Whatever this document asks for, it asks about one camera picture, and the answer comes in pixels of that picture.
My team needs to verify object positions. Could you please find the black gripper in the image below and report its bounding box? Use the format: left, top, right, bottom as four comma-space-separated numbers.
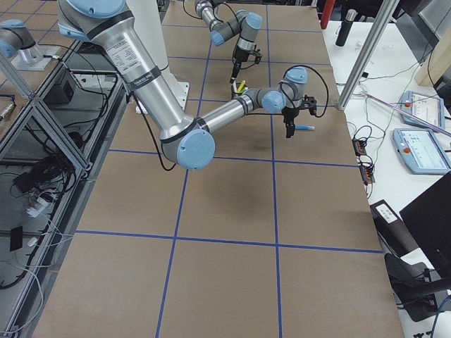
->
230, 41, 262, 83
283, 95, 317, 138

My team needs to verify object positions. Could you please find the blue highlighter pen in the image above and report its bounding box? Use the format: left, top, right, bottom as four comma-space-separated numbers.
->
295, 125, 315, 130

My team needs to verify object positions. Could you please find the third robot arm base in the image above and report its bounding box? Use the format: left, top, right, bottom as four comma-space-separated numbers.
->
1, 19, 58, 71

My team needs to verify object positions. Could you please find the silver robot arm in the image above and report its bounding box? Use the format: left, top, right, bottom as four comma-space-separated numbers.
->
183, 1, 263, 84
58, 1, 316, 170

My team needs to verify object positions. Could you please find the yellow highlighter pen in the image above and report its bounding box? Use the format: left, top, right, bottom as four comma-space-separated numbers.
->
237, 80, 246, 93

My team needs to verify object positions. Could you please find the black mesh pen holder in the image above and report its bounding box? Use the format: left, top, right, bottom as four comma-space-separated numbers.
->
230, 82, 241, 99

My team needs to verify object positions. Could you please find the brown paper table mat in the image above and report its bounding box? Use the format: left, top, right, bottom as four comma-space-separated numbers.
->
27, 2, 409, 338

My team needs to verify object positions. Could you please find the red object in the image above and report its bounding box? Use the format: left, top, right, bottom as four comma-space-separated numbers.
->
320, 0, 335, 30

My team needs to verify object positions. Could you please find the black water bottle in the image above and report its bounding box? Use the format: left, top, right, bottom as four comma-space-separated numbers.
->
335, 8, 357, 46

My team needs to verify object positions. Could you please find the white reacher grabber stick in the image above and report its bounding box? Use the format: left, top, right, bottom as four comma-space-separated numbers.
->
359, 92, 451, 136

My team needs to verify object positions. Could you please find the near teach pendant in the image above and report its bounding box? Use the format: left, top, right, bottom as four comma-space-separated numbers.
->
392, 128, 450, 175

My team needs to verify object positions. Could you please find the teach pendant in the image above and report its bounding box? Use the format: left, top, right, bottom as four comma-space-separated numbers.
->
392, 128, 450, 175
400, 91, 445, 129

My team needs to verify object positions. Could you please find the far teach pendant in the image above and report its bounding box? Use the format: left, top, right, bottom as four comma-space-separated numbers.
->
400, 91, 445, 129

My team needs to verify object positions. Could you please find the black monitor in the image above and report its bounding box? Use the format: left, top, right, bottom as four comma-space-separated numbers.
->
400, 173, 450, 277

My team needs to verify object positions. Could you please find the aluminium frame post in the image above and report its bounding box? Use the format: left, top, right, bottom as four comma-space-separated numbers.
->
336, 0, 400, 111

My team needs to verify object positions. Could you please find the aluminium frame shelf rack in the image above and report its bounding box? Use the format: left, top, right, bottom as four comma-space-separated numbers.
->
1, 42, 125, 337

